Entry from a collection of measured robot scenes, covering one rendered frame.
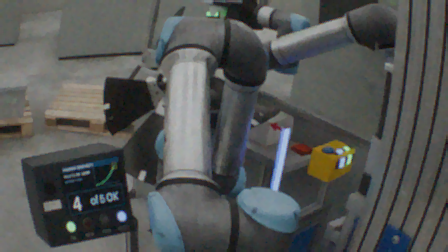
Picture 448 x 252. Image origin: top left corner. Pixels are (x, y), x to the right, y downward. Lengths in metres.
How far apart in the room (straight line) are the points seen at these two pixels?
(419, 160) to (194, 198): 0.41
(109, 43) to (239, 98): 6.06
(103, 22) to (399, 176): 6.49
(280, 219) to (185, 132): 0.24
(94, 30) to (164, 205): 6.31
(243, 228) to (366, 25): 0.61
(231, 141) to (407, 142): 0.58
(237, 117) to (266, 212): 0.40
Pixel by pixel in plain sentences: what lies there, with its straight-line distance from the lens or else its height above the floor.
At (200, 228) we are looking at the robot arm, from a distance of 0.87.
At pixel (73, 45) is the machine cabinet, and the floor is 0.22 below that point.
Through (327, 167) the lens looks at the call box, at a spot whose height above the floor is 1.03.
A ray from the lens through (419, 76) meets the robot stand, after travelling 0.80.
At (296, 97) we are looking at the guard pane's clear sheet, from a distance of 2.39.
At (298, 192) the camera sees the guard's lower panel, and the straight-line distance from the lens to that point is 2.45.
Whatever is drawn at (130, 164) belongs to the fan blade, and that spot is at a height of 0.96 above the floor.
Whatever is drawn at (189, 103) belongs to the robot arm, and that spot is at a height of 1.37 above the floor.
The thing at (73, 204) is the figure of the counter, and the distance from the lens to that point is 1.02.
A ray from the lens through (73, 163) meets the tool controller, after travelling 1.01.
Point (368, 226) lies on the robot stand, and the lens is 0.93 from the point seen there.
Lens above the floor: 1.68
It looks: 20 degrees down
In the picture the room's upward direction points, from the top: 8 degrees clockwise
